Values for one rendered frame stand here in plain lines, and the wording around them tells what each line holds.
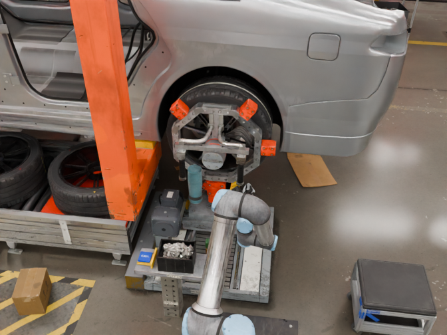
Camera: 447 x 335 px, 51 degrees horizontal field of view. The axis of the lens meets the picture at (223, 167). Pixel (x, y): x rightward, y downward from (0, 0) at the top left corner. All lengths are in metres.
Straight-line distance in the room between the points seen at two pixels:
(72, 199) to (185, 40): 1.26
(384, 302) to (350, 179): 1.54
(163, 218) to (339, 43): 1.49
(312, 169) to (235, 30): 1.84
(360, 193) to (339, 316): 1.24
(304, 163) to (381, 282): 1.59
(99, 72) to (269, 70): 0.96
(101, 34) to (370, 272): 1.97
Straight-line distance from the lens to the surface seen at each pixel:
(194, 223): 3.32
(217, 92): 2.75
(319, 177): 4.05
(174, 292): 2.83
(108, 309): 3.13
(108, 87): 2.34
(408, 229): 3.79
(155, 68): 2.85
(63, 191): 3.21
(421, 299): 2.91
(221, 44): 2.68
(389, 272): 2.97
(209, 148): 2.62
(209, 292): 2.25
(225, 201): 2.17
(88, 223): 3.12
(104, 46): 2.25
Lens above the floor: 2.50
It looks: 38 degrees down
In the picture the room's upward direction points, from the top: 1 degrees clockwise
